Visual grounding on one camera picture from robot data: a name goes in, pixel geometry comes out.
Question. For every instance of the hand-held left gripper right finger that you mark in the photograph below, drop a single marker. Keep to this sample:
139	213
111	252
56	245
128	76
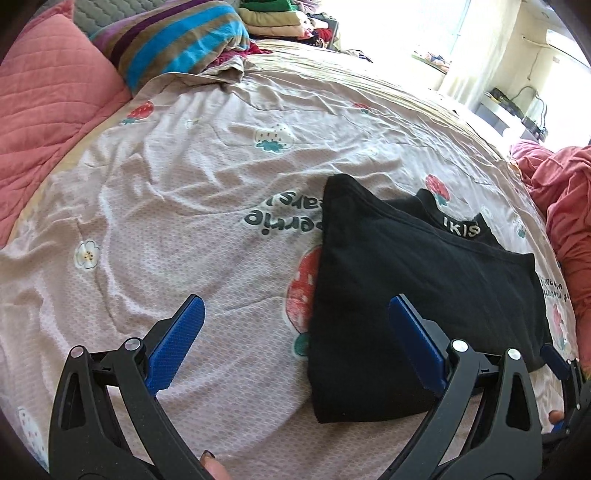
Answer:
415	344

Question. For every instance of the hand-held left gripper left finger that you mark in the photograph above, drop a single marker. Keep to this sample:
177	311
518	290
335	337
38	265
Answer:
178	341

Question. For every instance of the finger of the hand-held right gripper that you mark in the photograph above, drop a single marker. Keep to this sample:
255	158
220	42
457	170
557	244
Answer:
556	362

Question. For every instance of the black sweater with orange cuffs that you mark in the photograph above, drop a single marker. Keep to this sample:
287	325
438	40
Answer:
392	258

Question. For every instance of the pile of folded clothes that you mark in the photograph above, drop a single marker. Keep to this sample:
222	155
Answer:
277	21

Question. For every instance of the person's right hand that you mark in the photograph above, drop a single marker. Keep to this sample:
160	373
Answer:
555	415

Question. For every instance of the person's left hand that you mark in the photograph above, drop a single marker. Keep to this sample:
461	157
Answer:
217	468

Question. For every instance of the strawberry printed bedsheet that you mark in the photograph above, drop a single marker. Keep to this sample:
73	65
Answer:
184	194

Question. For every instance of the pink blanket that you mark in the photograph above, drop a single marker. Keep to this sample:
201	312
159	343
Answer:
570	198

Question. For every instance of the white desk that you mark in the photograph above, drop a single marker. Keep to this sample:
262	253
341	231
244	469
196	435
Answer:
498	115

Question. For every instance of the black device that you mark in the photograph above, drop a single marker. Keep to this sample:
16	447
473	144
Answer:
505	99

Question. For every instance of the pink quilted pillow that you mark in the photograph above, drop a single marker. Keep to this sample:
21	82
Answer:
46	92

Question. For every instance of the floral cloth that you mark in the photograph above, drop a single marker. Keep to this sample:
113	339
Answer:
431	61

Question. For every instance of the white curtain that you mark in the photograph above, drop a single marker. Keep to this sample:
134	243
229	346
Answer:
480	55

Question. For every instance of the magenta cloth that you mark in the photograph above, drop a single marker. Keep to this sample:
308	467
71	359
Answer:
240	50

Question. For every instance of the striped blanket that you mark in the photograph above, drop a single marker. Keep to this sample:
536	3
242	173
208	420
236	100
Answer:
184	41

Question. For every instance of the white air conditioner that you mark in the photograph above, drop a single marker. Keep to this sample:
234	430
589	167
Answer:
570	46

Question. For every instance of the window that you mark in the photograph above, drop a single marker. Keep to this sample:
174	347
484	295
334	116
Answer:
392	23

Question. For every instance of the grey quilted pillow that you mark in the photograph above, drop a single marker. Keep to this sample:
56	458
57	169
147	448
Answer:
106	9

